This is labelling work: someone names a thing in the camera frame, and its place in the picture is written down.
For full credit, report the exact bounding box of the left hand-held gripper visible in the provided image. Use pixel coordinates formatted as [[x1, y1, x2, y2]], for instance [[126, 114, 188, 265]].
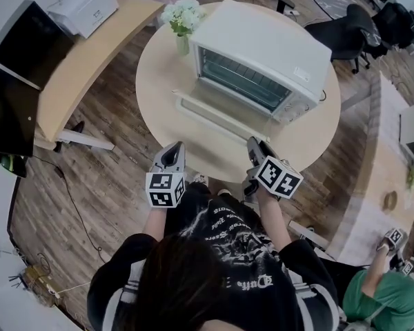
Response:
[[145, 141, 188, 210]]

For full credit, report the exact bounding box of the person's black printed shirt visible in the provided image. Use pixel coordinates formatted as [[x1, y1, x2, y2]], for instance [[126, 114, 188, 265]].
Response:
[[86, 181, 341, 331]]

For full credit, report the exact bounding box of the brown cardboard box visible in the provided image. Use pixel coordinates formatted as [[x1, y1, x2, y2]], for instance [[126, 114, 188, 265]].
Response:
[[23, 265, 61, 306]]

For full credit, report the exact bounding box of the brown tape roll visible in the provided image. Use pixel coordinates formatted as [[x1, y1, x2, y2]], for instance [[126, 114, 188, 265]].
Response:
[[382, 190, 400, 212]]

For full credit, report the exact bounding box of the white flower bouquet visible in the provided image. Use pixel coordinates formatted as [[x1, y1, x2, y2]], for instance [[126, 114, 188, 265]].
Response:
[[159, 0, 208, 37]]

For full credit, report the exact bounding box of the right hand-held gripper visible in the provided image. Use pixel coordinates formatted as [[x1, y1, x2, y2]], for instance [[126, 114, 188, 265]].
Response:
[[242, 136, 304, 201]]

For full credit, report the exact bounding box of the white table base bar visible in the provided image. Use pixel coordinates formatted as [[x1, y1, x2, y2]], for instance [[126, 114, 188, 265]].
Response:
[[288, 220, 331, 252]]

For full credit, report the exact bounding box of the dark round rug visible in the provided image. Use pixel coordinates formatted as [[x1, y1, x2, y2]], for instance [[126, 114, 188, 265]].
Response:
[[308, 0, 360, 19]]

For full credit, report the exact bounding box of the white toaster oven door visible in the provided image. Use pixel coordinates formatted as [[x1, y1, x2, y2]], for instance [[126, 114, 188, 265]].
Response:
[[174, 89, 272, 143]]

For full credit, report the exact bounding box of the white desk leg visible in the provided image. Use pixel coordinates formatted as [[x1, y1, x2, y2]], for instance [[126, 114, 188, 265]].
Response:
[[56, 128, 115, 152]]

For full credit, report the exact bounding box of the white toaster oven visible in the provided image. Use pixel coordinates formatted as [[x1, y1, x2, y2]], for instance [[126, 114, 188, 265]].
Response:
[[188, 0, 333, 126]]

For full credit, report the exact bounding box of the person's left forearm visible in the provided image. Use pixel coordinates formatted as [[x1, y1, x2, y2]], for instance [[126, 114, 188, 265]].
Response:
[[143, 206, 167, 243]]

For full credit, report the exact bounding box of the black floor cable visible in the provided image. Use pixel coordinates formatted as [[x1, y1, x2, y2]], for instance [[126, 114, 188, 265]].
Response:
[[26, 154, 105, 265]]

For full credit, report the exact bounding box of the black office chair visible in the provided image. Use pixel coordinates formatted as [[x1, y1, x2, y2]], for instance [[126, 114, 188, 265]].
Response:
[[304, 3, 389, 74], [371, 1, 414, 50]]

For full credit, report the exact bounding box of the green and black object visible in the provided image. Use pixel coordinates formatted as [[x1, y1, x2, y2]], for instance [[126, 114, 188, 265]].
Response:
[[0, 152, 29, 179]]

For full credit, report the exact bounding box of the black glossy appliance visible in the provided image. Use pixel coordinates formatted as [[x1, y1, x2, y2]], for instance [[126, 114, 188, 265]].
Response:
[[0, 0, 76, 158]]

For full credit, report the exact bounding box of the pale green vase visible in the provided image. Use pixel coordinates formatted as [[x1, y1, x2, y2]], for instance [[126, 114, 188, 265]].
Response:
[[175, 32, 191, 57]]

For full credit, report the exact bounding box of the another person's forearm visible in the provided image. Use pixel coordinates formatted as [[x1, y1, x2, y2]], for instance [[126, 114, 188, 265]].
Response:
[[363, 242, 391, 290]]

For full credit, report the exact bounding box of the person's right forearm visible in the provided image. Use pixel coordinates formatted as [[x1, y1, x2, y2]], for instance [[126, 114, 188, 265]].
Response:
[[256, 188, 293, 252]]

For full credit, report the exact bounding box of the white cardboard box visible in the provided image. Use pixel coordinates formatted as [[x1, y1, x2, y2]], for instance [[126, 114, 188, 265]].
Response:
[[47, 0, 120, 39]]

